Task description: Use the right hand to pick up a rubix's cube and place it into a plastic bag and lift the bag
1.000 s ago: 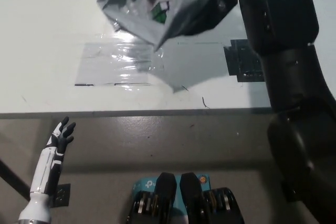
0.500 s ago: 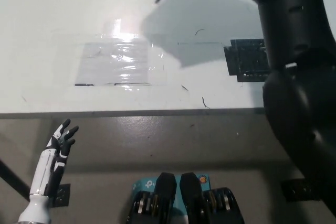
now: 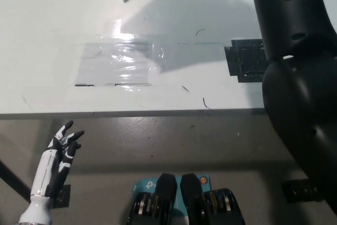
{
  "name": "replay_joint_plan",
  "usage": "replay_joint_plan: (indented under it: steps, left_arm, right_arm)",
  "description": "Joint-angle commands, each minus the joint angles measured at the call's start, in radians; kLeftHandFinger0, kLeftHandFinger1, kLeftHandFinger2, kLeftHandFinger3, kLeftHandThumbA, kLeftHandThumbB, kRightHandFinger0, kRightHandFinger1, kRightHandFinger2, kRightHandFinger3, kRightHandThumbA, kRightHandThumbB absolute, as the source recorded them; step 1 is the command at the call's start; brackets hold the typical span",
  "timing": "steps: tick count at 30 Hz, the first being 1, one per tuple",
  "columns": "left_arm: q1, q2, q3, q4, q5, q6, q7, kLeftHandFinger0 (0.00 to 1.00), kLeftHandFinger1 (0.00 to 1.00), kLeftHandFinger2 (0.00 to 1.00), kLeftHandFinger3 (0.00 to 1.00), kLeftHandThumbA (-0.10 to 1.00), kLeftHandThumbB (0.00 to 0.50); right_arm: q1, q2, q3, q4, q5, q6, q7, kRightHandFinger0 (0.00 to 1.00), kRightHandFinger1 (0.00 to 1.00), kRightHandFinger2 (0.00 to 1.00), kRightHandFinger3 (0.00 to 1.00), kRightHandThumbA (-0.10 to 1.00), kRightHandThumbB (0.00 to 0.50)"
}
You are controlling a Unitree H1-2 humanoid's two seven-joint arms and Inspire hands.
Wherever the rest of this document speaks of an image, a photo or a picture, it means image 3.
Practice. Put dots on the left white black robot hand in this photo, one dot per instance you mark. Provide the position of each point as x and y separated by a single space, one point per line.
46 169

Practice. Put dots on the clear tape patch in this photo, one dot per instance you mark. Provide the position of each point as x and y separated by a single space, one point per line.
118 61

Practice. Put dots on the teal printed torso box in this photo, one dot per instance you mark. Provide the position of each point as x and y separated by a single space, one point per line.
143 185

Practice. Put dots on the thin black tape strip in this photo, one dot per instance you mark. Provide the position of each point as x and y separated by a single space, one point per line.
84 85

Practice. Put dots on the black table leg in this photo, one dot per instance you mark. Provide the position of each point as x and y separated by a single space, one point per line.
13 180

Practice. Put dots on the small black thread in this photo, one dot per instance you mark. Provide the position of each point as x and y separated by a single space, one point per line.
204 102

